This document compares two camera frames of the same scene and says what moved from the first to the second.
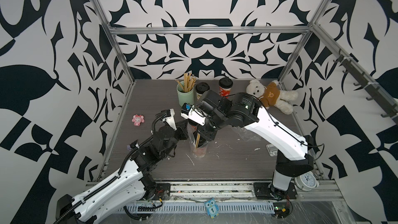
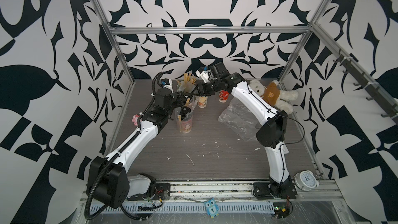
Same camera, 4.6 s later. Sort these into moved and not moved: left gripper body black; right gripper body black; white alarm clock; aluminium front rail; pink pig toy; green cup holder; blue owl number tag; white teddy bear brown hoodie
Moved: right gripper body black; left gripper body black
Not moved: aluminium front rail; white alarm clock; white teddy bear brown hoodie; green cup holder; blue owl number tag; pink pig toy
